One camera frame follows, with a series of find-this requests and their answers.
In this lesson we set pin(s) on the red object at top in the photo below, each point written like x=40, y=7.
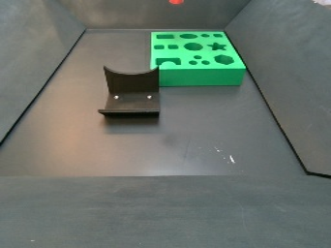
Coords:
x=176, y=2

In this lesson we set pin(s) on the black curved cradle stand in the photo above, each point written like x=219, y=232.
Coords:
x=132, y=93

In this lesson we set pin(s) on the green shape sorter block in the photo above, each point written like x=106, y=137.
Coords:
x=195, y=58

